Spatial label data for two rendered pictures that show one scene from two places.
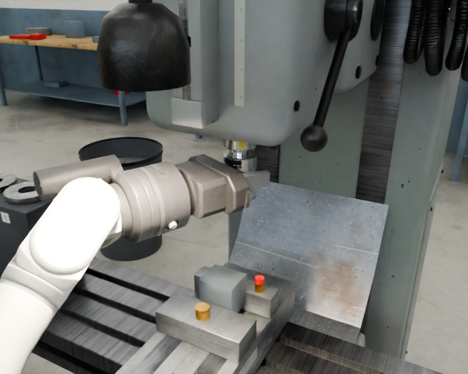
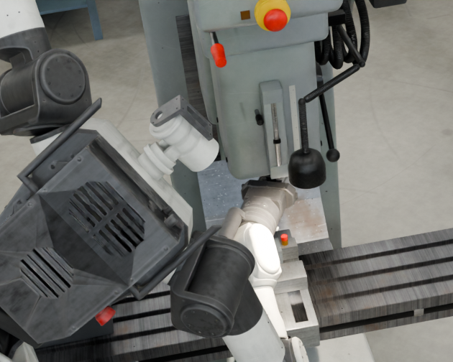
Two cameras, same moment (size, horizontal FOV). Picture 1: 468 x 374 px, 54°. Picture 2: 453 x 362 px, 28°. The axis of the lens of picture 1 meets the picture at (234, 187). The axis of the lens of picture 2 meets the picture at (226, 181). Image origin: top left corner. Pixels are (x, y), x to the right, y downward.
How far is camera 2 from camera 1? 1.52 m
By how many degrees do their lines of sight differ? 29
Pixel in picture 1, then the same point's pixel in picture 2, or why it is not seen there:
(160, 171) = (262, 204)
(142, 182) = (262, 214)
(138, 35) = (318, 167)
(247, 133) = not seen: hidden behind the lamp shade
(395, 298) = (331, 205)
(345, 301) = (310, 225)
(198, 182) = (277, 200)
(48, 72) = not seen: outside the picture
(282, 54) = (316, 126)
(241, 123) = not seen: hidden behind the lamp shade
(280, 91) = (317, 142)
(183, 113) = (278, 172)
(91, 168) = (236, 220)
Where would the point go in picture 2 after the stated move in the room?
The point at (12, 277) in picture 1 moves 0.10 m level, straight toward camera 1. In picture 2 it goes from (257, 284) to (305, 295)
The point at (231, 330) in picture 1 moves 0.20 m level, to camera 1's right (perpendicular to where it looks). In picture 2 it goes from (295, 272) to (359, 234)
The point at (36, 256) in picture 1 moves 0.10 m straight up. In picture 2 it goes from (267, 270) to (262, 230)
